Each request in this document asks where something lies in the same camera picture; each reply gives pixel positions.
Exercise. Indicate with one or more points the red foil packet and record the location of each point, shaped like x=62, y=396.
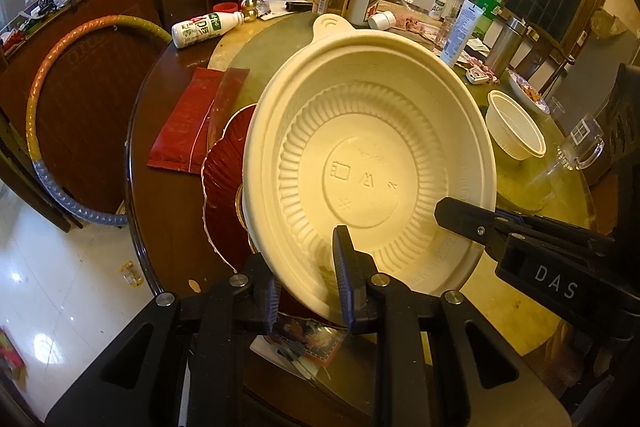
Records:
x=185, y=127

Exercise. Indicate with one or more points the red scalloped plate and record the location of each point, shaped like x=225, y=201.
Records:
x=222, y=187

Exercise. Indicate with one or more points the dark wooden chair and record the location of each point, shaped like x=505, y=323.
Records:
x=550, y=54
x=20, y=167

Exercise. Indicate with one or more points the small white capped bottle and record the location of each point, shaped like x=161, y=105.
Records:
x=382, y=20

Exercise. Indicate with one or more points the pink meat packet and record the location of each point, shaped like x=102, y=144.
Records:
x=412, y=24

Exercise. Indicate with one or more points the red printed box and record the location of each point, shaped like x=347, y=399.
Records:
x=10, y=354

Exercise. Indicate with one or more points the white milk bottle green label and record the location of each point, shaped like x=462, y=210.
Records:
x=197, y=31

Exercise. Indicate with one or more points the patterned plate with food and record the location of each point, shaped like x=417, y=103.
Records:
x=530, y=94

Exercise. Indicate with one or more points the colourful printed packet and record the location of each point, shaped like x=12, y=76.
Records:
x=305, y=339

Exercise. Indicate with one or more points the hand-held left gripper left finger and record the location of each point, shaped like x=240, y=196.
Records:
x=272, y=309

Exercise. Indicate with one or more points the white paper sheet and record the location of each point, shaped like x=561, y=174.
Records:
x=272, y=354

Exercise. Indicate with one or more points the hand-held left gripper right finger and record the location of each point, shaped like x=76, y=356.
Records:
x=344, y=277

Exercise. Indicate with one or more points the clear glass pitcher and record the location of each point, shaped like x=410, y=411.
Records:
x=580, y=142

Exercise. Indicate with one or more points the green plastic bottle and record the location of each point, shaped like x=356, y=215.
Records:
x=489, y=4

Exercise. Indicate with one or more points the steel thermos flask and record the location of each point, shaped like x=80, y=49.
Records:
x=505, y=47

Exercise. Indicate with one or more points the black wallet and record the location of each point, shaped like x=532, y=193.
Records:
x=298, y=6

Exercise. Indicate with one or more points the tall white-blue packet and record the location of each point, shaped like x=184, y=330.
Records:
x=462, y=29

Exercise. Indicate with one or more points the small beige ribbed bowl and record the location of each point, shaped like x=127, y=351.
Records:
x=510, y=127

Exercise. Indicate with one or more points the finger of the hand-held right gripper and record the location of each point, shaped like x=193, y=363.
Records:
x=465, y=222
x=555, y=232

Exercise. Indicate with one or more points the yellow wrapper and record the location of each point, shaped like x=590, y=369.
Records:
x=131, y=274

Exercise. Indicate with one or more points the gold perfume bottle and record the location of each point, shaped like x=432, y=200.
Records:
x=249, y=6

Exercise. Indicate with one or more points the multicoloured hula hoop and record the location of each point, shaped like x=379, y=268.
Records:
x=34, y=127

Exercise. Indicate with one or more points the ribbed beige bowl with tab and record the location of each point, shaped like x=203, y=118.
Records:
x=360, y=132

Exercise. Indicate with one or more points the pink wrapped sweets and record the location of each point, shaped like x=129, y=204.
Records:
x=477, y=73

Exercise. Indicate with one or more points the small clear water bottle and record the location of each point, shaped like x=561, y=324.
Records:
x=439, y=3

